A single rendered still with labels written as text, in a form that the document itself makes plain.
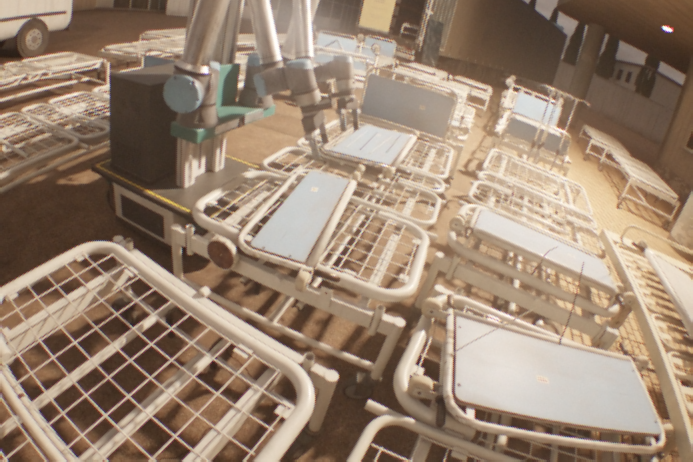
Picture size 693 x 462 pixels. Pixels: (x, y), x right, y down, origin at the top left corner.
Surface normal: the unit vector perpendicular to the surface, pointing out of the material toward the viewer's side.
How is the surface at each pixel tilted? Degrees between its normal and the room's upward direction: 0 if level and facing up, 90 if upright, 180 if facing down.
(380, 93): 90
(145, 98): 90
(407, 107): 90
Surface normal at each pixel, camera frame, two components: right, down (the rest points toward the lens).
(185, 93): 0.04, 0.55
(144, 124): -0.34, 0.38
